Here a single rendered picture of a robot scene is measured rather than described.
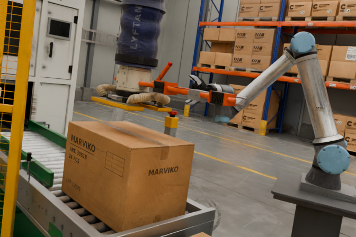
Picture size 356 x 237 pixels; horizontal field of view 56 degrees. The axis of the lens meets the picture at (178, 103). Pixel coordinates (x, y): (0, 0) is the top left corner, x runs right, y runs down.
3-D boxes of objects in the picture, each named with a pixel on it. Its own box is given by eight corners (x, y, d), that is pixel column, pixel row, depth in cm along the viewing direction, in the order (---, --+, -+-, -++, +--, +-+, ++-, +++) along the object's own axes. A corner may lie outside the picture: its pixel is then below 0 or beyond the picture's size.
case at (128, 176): (60, 190, 191) (68, 121, 188) (119, 181, 219) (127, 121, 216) (121, 236, 149) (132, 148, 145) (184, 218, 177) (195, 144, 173)
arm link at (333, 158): (350, 167, 178) (314, 32, 184) (355, 173, 161) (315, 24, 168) (319, 172, 183) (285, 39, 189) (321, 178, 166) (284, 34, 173)
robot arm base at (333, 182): (306, 176, 204) (310, 160, 203) (340, 186, 195) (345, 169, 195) (303, 181, 187) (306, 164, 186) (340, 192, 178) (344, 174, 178)
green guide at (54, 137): (27, 127, 337) (28, 119, 336) (38, 127, 344) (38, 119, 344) (116, 178, 223) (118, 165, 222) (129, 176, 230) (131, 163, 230)
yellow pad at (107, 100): (90, 99, 182) (91, 90, 182) (106, 100, 189) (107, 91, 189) (127, 110, 158) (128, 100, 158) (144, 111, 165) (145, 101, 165)
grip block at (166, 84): (151, 91, 162) (152, 79, 161) (166, 93, 169) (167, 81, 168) (162, 94, 156) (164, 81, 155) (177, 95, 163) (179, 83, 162)
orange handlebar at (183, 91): (101, 79, 196) (101, 73, 196) (142, 83, 217) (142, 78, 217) (229, 105, 131) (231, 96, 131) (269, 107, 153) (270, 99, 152)
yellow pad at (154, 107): (119, 101, 196) (120, 92, 195) (133, 101, 203) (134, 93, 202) (157, 111, 172) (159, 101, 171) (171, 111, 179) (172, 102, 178)
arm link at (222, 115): (231, 123, 198) (232, 102, 198) (228, 124, 187) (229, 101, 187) (216, 122, 202) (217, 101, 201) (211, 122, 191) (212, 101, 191)
